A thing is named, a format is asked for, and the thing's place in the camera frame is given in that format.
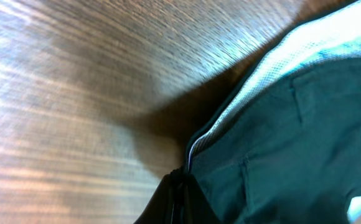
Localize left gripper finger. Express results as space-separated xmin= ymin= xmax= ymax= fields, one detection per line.
xmin=134 ymin=169 xmax=220 ymax=224

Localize black shorts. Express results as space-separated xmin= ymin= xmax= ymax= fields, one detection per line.
xmin=190 ymin=1 xmax=361 ymax=223

